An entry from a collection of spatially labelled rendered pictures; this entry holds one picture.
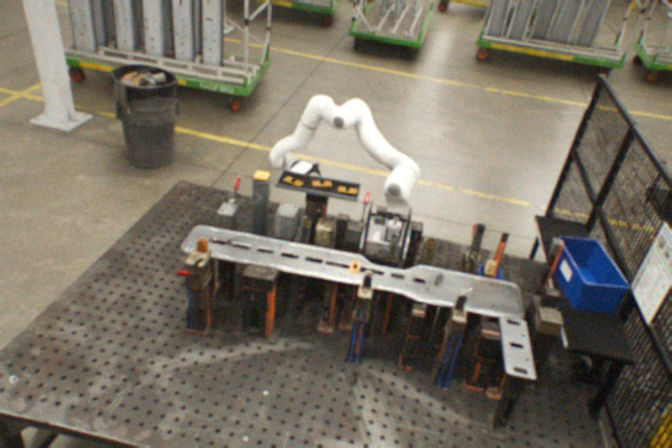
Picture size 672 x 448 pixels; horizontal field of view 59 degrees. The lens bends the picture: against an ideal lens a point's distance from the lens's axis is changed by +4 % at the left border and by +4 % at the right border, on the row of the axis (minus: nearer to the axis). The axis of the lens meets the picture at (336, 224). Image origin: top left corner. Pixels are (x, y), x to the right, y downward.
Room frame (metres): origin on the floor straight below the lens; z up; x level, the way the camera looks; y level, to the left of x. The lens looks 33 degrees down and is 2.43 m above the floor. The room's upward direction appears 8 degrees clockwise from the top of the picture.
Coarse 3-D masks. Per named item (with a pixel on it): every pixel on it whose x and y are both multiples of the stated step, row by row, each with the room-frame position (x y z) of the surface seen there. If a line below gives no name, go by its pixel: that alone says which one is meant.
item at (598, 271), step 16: (576, 240) 2.06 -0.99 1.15; (592, 240) 2.06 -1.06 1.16; (560, 256) 1.98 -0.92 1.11; (576, 256) 2.06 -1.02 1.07; (592, 256) 2.04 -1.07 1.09; (608, 256) 1.95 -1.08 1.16; (560, 272) 1.93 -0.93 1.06; (576, 272) 1.83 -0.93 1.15; (592, 272) 2.00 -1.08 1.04; (608, 272) 1.91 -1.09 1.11; (576, 288) 1.79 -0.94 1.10; (592, 288) 1.76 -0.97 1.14; (608, 288) 1.76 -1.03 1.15; (624, 288) 1.76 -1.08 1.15; (576, 304) 1.76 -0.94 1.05; (592, 304) 1.76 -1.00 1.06; (608, 304) 1.76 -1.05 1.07
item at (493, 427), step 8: (512, 376) 1.41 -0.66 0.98; (512, 384) 1.41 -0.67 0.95; (520, 384) 1.40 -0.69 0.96; (504, 392) 1.43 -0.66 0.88; (512, 392) 1.41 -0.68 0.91; (504, 400) 1.41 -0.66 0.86; (512, 400) 1.41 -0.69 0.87; (504, 408) 1.41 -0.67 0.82; (512, 408) 1.41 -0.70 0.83; (488, 416) 1.47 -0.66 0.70; (496, 416) 1.42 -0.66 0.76; (504, 416) 1.43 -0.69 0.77; (496, 424) 1.41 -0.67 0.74; (504, 424) 1.41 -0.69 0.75; (496, 432) 1.40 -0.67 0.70; (504, 432) 1.40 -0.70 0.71; (504, 440) 1.37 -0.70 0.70
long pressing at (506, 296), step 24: (192, 240) 1.90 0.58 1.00; (240, 240) 1.95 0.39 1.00; (264, 240) 1.97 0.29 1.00; (264, 264) 1.81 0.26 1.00; (288, 264) 1.83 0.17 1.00; (312, 264) 1.85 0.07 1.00; (384, 288) 1.76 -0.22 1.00; (408, 288) 1.78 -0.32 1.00; (432, 288) 1.80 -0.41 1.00; (456, 288) 1.82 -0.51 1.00; (480, 288) 1.84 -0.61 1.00; (504, 288) 1.86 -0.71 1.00; (480, 312) 1.70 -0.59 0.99; (504, 312) 1.71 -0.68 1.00
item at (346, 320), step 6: (348, 288) 1.85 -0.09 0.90; (354, 288) 1.85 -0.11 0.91; (348, 294) 1.85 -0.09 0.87; (348, 300) 1.85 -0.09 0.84; (348, 306) 1.85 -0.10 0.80; (342, 312) 1.92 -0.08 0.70; (348, 312) 1.85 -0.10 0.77; (342, 318) 1.87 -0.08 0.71; (348, 318) 1.85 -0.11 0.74; (342, 324) 1.84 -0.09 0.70; (348, 324) 1.84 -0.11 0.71
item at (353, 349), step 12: (360, 288) 1.68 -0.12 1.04; (372, 288) 1.70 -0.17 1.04; (360, 300) 1.64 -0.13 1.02; (360, 312) 1.64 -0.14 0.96; (360, 324) 1.65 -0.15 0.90; (360, 336) 1.65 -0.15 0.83; (348, 348) 1.70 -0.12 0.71; (360, 348) 1.64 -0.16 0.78; (348, 360) 1.64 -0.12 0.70; (360, 360) 1.65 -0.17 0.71
